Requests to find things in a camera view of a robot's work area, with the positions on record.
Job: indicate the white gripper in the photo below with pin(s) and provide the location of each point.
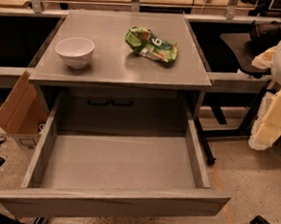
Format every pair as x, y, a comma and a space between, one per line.
267, 125

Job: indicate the green rice chip bag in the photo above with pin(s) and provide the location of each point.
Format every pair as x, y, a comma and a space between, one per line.
145, 43

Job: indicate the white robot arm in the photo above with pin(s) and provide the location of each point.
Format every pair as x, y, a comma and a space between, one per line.
276, 66

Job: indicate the black bag on shelf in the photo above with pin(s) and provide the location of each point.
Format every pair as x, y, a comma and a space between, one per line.
265, 35

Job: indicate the grey open top drawer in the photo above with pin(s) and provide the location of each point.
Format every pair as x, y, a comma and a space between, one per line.
79, 174

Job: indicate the grey metal cabinet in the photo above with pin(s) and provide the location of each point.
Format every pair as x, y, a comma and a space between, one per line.
166, 96

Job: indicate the white ceramic bowl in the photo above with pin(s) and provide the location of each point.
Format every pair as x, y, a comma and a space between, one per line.
75, 52

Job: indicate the brown cardboard box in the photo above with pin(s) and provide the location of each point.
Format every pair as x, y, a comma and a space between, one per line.
22, 115

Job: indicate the black table leg frame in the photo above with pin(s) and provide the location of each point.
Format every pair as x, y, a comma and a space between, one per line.
233, 115

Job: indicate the black drawer handle right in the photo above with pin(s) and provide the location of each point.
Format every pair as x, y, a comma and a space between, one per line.
122, 101

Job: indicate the black drawer handle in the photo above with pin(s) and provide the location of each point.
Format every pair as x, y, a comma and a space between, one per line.
98, 100
122, 101

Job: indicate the black drawer handle left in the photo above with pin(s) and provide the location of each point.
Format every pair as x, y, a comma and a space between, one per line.
98, 100

